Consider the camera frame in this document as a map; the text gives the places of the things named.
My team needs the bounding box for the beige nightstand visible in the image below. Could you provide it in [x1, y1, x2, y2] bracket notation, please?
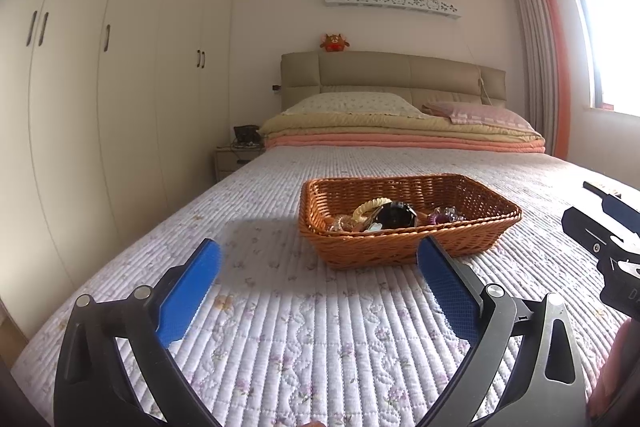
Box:
[215, 144, 266, 182]

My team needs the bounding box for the white decorative wall shelf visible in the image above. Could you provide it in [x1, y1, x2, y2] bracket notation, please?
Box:
[324, 0, 463, 20]

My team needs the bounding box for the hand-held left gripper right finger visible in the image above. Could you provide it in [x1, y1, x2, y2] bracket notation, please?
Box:
[416, 234, 588, 427]

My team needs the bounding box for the cream floral pillow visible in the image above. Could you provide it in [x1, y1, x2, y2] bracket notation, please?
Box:
[282, 92, 426, 116]

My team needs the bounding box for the window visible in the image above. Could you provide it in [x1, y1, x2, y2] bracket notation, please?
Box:
[570, 0, 640, 115]

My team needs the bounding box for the grey sheer curtain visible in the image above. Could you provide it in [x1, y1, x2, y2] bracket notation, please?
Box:
[505, 0, 561, 152]

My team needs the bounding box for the cream spiral hair tie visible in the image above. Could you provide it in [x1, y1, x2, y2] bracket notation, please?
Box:
[352, 198, 396, 223]

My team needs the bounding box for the salmon folded blanket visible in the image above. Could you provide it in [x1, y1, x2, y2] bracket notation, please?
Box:
[264, 133, 547, 154]

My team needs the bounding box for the white wardrobe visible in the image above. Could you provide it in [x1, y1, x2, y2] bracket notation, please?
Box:
[0, 0, 238, 343]

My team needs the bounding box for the person's right hand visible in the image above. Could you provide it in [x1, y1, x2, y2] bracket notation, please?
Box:
[590, 318, 640, 415]

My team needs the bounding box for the pink pillow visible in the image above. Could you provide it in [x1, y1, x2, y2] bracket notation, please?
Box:
[422, 101, 533, 128]

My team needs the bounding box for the orange curtain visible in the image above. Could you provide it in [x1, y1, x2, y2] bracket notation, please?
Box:
[530, 0, 574, 158]

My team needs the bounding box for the orange plush toy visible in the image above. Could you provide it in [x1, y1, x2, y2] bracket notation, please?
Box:
[320, 33, 351, 54]

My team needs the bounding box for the black glossy hair accessory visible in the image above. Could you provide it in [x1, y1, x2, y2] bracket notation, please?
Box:
[375, 202, 419, 231]

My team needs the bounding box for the purple spiral hair tie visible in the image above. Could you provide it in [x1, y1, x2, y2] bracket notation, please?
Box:
[432, 207, 468, 226]

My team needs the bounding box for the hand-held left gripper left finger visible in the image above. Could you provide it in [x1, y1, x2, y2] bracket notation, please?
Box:
[52, 237, 223, 427]

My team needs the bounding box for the brown wicker basket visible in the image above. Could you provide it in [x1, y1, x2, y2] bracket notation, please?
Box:
[299, 173, 523, 269]

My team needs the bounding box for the beige padded headboard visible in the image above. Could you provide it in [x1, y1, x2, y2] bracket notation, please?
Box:
[280, 51, 507, 128]

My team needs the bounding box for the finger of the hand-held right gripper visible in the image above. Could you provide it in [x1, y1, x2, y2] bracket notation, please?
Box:
[582, 180, 640, 240]
[561, 206, 640, 258]

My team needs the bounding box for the clear bead bracelet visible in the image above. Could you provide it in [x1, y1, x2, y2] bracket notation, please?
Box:
[327, 214, 361, 234]

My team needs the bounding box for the yellow folded blanket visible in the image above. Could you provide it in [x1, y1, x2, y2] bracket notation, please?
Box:
[258, 111, 546, 142]

